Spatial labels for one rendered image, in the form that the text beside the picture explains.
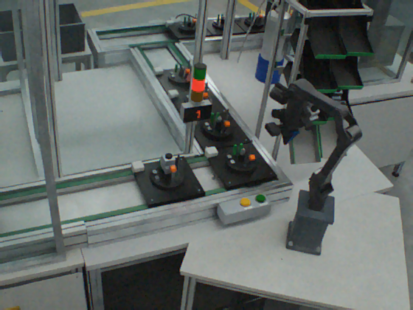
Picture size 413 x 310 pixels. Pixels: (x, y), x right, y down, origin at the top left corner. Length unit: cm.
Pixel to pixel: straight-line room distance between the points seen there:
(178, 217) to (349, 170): 95
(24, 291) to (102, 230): 39
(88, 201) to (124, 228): 22
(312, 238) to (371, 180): 63
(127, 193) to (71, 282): 43
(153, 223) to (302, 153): 74
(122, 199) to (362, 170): 119
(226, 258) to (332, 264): 43
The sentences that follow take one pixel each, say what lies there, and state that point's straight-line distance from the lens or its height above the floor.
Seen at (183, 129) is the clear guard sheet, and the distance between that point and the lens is 209.
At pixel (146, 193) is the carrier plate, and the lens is 195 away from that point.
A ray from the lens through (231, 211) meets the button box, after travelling 194.
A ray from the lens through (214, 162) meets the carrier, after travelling 213.
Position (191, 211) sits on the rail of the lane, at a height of 94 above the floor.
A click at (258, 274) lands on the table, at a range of 188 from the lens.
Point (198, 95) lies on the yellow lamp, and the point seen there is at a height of 129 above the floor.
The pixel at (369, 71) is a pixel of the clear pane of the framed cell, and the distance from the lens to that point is 322.
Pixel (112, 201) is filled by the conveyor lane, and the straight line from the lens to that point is 200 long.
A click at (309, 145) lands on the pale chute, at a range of 222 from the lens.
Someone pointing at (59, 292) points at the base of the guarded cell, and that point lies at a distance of 199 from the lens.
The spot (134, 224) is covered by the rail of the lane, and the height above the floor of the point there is 94.
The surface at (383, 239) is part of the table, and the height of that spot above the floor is 86.
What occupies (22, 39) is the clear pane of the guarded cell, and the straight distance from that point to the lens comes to 131.
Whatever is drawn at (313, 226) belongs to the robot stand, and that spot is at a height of 100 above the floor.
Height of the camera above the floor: 233
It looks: 38 degrees down
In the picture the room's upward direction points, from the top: 8 degrees clockwise
